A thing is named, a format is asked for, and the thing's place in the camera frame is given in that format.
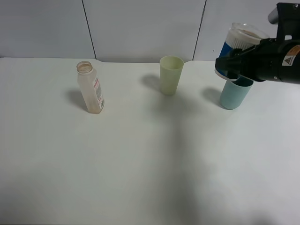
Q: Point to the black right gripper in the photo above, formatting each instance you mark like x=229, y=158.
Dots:
x=268, y=61

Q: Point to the clear plastic drink bottle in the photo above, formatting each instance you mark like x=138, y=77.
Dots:
x=90, y=88

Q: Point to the teal plastic cup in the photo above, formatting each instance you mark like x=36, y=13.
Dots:
x=234, y=92

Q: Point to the pale green plastic cup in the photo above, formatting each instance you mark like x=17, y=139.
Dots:
x=170, y=72

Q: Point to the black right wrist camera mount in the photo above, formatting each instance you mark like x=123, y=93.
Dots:
x=287, y=18

